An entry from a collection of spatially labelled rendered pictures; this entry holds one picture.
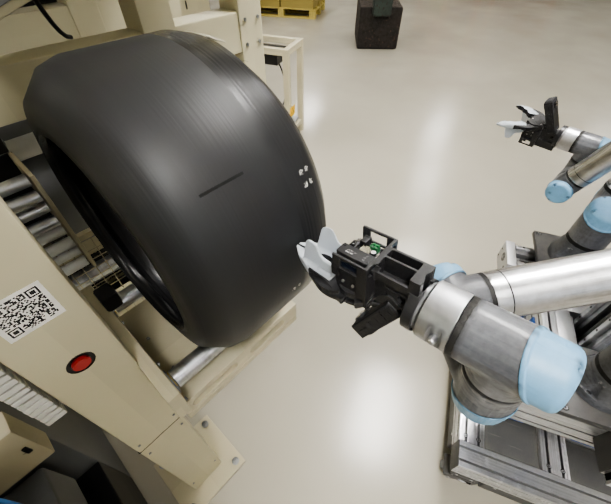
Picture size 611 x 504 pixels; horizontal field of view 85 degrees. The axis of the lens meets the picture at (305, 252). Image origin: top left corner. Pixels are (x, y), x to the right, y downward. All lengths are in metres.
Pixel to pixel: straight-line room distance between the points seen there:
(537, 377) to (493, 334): 0.05
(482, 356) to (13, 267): 0.56
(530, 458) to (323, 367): 0.88
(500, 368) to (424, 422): 1.38
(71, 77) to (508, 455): 1.63
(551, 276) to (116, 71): 0.64
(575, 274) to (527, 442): 1.14
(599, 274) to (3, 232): 0.77
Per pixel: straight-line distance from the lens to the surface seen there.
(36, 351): 0.66
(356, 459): 1.66
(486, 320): 0.39
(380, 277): 0.41
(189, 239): 0.44
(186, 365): 0.80
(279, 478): 1.63
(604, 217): 1.38
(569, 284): 0.59
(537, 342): 0.39
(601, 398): 1.17
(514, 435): 1.65
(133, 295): 0.97
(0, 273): 0.56
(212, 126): 0.47
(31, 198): 0.97
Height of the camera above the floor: 1.61
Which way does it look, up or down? 47 degrees down
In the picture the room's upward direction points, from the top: straight up
